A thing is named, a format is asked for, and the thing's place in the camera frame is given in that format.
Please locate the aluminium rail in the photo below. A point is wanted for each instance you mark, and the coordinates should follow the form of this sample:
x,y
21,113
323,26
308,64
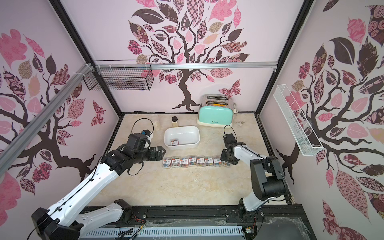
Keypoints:
x,y
246,65
15,148

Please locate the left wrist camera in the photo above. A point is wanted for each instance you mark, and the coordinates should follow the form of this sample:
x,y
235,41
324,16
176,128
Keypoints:
x,y
139,141

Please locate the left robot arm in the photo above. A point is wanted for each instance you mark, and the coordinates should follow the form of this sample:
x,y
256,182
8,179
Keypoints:
x,y
111,166

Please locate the black wire basket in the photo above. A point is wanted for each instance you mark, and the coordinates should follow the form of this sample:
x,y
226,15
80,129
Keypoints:
x,y
133,75

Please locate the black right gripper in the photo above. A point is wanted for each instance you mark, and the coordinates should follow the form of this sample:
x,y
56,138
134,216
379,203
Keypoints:
x,y
226,155

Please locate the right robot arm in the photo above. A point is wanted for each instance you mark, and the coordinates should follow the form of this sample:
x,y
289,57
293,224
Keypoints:
x,y
267,178

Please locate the aluminium rail back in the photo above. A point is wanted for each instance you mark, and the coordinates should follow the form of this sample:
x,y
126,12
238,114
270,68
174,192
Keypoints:
x,y
246,65

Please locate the aluminium rail left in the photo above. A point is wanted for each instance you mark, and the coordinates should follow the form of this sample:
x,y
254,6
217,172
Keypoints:
x,y
15,148

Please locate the white plastic storage box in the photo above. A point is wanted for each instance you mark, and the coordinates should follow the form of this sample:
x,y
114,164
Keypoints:
x,y
188,137

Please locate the mint green toaster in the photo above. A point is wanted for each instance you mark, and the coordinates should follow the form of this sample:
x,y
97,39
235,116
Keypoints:
x,y
216,110

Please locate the white cable duct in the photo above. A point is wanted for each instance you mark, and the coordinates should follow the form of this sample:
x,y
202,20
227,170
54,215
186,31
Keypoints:
x,y
164,233

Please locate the white wire basket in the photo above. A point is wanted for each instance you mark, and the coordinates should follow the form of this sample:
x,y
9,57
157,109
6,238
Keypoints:
x,y
290,104

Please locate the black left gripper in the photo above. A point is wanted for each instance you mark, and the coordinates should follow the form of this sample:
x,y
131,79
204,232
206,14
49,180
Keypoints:
x,y
159,156

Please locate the paper clip box side-left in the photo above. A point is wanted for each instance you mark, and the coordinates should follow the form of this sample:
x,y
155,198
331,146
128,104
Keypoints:
x,y
184,162

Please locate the black-lidded spice bottle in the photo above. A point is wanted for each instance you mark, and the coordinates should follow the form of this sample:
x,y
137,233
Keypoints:
x,y
175,121

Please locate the black base frame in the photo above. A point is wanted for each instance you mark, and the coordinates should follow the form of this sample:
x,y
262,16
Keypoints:
x,y
195,214

